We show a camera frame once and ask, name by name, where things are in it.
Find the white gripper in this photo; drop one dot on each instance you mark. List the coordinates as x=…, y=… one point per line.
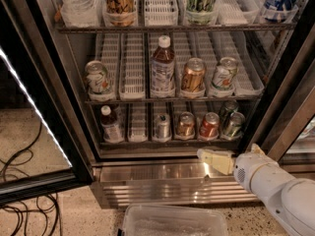
x=245, y=168

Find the red coke can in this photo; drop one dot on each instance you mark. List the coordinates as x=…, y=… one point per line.
x=209, y=128

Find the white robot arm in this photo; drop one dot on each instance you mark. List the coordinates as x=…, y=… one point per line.
x=290, y=200

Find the green can front bottom shelf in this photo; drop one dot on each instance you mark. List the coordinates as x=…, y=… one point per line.
x=233, y=125

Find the green can rear bottom shelf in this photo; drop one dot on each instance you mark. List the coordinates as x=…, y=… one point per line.
x=227, y=108

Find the brown can bottom shelf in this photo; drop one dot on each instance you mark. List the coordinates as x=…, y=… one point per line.
x=186, y=124

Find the white orange can middle right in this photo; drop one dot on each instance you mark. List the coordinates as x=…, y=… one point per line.
x=225, y=71

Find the silver can bottom shelf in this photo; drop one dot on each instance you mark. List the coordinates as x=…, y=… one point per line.
x=162, y=126

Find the gold can middle shelf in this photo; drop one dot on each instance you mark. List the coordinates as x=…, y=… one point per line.
x=193, y=75

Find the steel fridge base grille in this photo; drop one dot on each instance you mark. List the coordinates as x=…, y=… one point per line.
x=164, y=182

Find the tall tea bottle middle shelf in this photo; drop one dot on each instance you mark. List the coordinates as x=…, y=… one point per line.
x=163, y=68

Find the small tea bottle bottom shelf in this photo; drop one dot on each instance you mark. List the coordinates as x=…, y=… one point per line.
x=110, y=124

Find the green tall can top shelf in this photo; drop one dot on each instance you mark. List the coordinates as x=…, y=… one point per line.
x=200, y=12

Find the white green can middle left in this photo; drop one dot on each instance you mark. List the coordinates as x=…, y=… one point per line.
x=97, y=77

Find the blue white can top shelf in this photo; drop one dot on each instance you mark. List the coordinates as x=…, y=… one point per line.
x=277, y=10

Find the orange tall can top shelf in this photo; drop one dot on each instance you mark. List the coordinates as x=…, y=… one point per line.
x=119, y=13

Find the open glass fridge door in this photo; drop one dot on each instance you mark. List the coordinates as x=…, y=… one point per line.
x=43, y=144

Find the clear water bottle top shelf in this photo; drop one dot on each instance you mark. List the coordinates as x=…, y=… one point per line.
x=79, y=13

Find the clear plastic bin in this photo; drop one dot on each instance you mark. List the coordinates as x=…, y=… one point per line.
x=157, y=220

